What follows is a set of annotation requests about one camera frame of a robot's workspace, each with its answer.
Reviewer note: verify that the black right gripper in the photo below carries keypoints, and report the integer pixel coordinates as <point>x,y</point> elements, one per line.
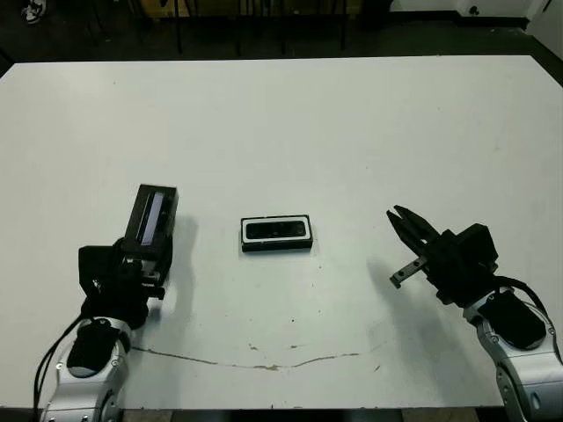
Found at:
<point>453,277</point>

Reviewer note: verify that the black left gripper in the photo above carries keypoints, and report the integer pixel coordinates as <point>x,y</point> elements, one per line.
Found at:
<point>119,299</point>

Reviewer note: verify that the black box lid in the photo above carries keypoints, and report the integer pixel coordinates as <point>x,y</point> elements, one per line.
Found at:
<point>149,211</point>

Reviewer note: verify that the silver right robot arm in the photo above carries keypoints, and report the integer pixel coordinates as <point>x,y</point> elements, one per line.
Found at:
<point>523,365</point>

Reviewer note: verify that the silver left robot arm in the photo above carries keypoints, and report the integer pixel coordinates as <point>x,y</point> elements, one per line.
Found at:
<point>83,382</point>

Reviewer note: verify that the black box with white insert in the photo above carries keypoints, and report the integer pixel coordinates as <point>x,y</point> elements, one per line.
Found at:
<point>277,247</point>

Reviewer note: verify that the black bin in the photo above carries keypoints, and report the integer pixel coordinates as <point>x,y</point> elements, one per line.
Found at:
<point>376,13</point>

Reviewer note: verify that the black metal chair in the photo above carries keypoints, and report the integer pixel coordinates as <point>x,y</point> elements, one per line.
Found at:
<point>179,35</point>

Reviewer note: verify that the white cabinet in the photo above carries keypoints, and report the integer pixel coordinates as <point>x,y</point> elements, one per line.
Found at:
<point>545,22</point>

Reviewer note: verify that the white sneaker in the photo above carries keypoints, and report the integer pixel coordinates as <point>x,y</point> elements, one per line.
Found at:
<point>33,13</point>

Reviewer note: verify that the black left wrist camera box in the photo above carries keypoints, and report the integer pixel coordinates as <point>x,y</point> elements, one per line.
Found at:
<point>94,266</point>

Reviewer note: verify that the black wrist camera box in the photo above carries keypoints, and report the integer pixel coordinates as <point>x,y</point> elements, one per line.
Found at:
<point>94,266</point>
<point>479,244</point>

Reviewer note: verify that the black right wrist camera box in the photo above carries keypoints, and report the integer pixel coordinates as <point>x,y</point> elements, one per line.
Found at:
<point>479,244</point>

